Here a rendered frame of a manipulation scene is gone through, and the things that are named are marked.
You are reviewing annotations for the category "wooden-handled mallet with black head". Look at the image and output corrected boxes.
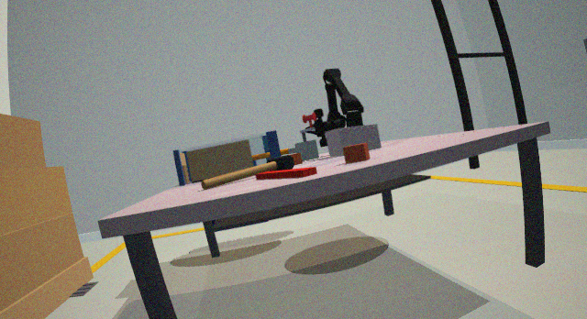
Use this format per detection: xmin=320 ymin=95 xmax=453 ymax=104
xmin=202 ymin=155 xmax=294 ymax=190

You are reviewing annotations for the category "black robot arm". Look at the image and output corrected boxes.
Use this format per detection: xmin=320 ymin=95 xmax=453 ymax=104
xmin=323 ymin=68 xmax=365 ymax=128

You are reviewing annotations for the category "red flat bar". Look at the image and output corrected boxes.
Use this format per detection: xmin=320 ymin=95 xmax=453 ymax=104
xmin=255 ymin=167 xmax=317 ymax=180

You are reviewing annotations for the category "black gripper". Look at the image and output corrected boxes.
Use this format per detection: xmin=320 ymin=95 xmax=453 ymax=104
xmin=305 ymin=109 xmax=337 ymax=147

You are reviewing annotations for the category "reddish-brown box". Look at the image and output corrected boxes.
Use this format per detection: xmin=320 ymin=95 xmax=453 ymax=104
xmin=290 ymin=153 xmax=303 ymax=165
xmin=343 ymin=142 xmax=371 ymax=164

